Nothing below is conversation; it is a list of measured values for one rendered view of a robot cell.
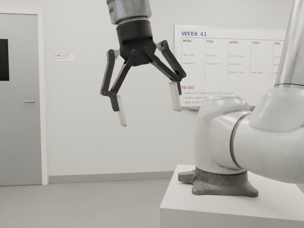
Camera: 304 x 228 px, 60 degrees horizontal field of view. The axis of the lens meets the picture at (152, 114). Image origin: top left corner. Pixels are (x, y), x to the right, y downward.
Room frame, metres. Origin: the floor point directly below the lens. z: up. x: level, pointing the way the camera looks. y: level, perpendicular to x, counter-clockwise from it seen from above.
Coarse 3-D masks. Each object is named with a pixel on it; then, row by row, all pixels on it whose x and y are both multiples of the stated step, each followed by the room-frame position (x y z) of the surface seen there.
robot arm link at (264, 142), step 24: (288, 24) 0.67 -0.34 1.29; (288, 48) 0.64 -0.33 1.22; (288, 72) 0.62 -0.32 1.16; (264, 96) 0.63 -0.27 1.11; (288, 96) 0.58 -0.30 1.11; (240, 120) 0.67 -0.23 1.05; (264, 120) 0.60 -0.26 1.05; (288, 120) 0.56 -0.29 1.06; (240, 144) 0.64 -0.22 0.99; (264, 144) 0.58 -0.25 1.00; (288, 144) 0.54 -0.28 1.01; (264, 168) 0.59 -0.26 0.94; (288, 168) 0.54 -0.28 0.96
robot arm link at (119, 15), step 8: (112, 0) 0.54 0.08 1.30; (120, 0) 0.53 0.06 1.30; (128, 0) 0.53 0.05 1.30; (136, 0) 0.54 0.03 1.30; (144, 0) 0.55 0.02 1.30; (112, 8) 0.55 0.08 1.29; (120, 8) 0.54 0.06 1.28; (128, 8) 0.53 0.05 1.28; (136, 8) 0.54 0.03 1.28; (144, 8) 0.55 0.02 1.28; (112, 16) 0.56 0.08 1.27; (120, 16) 0.54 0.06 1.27; (128, 16) 0.54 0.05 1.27; (136, 16) 0.54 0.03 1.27; (144, 16) 0.56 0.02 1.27
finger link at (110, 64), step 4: (108, 52) 0.56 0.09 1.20; (112, 52) 0.55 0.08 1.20; (112, 56) 0.56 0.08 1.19; (108, 60) 0.57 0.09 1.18; (112, 60) 0.56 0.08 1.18; (108, 64) 0.56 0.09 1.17; (112, 64) 0.56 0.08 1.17; (108, 68) 0.55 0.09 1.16; (112, 68) 0.56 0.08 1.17; (104, 72) 0.57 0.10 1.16; (108, 72) 0.55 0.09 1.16; (112, 72) 0.56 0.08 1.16; (104, 76) 0.56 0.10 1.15; (108, 76) 0.55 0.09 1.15; (104, 80) 0.55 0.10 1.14; (108, 80) 0.55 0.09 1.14; (104, 84) 0.55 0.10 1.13; (108, 84) 0.55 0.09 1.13; (104, 88) 0.55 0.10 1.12; (108, 88) 0.55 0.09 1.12; (104, 92) 0.55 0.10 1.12
